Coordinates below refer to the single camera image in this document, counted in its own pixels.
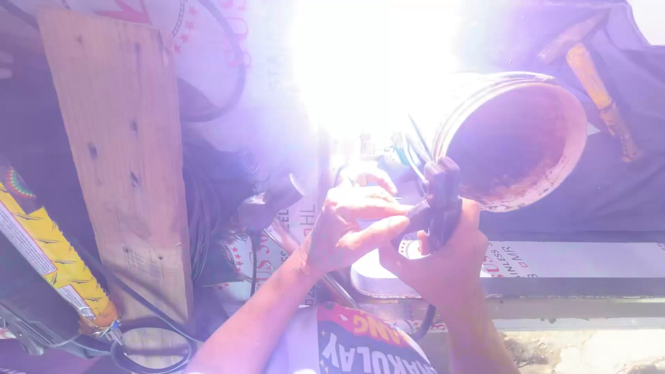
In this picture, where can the person's left hand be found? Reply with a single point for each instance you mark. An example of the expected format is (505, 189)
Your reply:
(340, 228)

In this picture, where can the person's right hand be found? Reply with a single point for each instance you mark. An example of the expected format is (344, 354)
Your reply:
(447, 270)

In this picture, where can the person's right fingers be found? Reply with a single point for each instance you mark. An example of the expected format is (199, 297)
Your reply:
(470, 221)

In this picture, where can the dark welding electrode holder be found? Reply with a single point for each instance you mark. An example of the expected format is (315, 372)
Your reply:
(440, 200)

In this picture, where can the rusty metal bucket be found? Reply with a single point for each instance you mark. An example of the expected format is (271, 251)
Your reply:
(512, 143)

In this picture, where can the printed film-covered steel sheet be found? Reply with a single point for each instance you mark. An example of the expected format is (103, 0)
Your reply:
(571, 259)

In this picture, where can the dark cloth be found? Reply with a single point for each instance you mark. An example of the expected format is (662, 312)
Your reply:
(613, 192)

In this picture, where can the person's printed shirt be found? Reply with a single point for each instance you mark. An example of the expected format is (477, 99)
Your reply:
(358, 343)

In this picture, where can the wooden plank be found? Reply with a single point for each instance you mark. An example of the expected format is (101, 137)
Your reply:
(119, 156)

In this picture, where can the yellow welding rod box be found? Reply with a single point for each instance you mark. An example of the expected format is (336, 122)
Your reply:
(49, 249)

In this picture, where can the grey metal clamp tool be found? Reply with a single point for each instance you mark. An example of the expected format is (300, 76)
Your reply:
(36, 330)

